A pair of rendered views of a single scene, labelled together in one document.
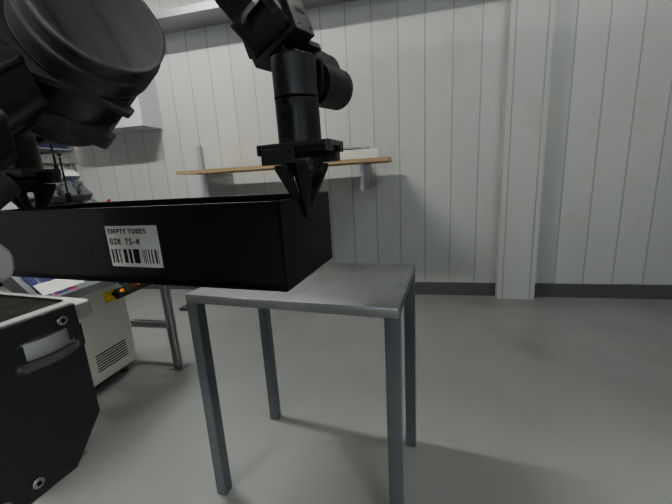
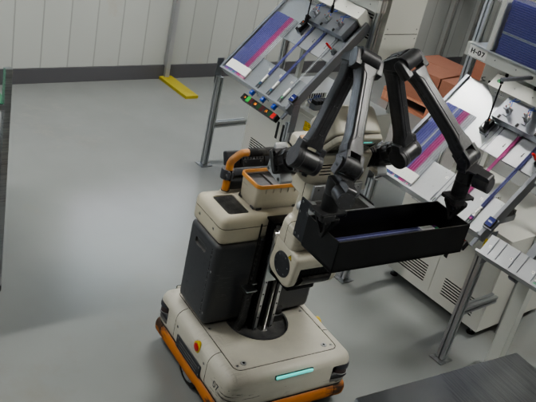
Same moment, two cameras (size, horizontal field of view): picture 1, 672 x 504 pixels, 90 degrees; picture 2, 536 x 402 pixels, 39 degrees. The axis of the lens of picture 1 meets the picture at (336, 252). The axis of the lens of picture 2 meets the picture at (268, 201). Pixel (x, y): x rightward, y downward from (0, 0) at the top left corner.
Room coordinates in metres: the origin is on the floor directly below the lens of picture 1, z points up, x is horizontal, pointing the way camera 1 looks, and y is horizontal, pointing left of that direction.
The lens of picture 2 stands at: (1.50, -1.81, 2.24)
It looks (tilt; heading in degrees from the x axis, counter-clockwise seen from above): 27 degrees down; 124
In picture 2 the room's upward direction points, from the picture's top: 13 degrees clockwise
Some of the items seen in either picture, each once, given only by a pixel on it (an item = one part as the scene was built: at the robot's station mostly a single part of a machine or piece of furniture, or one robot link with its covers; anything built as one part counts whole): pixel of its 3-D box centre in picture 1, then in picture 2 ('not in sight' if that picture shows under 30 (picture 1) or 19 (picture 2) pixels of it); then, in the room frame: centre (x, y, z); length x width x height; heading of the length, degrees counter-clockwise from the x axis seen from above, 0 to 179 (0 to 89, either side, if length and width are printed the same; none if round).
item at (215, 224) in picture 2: not in sight; (259, 249); (-0.07, 0.52, 0.59); 0.55 x 0.34 x 0.83; 71
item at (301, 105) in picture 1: (299, 129); (330, 203); (0.47, 0.04, 1.21); 0.10 x 0.07 x 0.07; 71
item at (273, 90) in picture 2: not in sight; (306, 93); (-1.10, 2.18, 0.66); 1.01 x 0.73 x 1.31; 78
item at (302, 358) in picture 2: not in sight; (250, 340); (0.02, 0.49, 0.16); 0.67 x 0.64 x 0.25; 161
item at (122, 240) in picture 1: (155, 235); (388, 234); (0.57, 0.30, 1.07); 0.57 x 0.17 x 0.11; 71
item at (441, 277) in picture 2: not in sight; (477, 246); (0.34, 2.05, 0.31); 0.70 x 0.65 x 0.62; 168
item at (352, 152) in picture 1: (358, 154); not in sight; (2.88, -0.23, 1.32); 0.37 x 0.35 x 0.09; 77
